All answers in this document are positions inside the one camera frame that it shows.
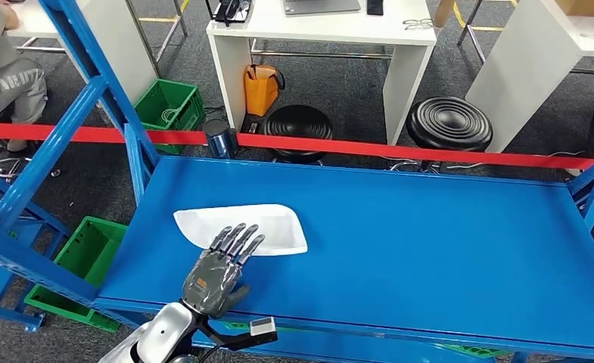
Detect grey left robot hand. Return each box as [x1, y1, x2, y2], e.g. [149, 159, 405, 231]
[181, 222, 266, 320]

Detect white moulded part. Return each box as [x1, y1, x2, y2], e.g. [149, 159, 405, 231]
[173, 203, 309, 257]

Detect black round stool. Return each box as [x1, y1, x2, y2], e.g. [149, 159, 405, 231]
[263, 104, 334, 166]
[406, 96, 494, 174]

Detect orange bag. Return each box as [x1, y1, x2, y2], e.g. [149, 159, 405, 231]
[242, 64, 287, 118]

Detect red barrier belt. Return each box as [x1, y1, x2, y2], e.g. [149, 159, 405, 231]
[0, 123, 594, 172]

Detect chrome stool base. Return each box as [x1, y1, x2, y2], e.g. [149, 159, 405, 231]
[0, 147, 62, 182]

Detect white desk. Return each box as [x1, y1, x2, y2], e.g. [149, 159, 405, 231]
[206, 0, 438, 147]
[5, 0, 190, 106]
[464, 0, 594, 154]

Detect black device bundle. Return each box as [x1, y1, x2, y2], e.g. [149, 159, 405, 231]
[206, 0, 253, 27]

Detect grey laptop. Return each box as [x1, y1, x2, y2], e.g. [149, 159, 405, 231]
[282, 0, 362, 16]

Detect eyeglasses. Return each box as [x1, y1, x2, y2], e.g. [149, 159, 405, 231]
[403, 17, 435, 31]

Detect cardboard box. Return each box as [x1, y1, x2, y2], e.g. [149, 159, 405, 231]
[555, 0, 594, 19]

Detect black left camera bracket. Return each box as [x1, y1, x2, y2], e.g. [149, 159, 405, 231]
[191, 315, 280, 363]

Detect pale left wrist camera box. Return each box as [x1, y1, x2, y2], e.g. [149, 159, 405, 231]
[248, 317, 278, 337]

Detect chrome barrier post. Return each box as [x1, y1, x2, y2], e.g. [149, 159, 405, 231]
[202, 118, 239, 160]

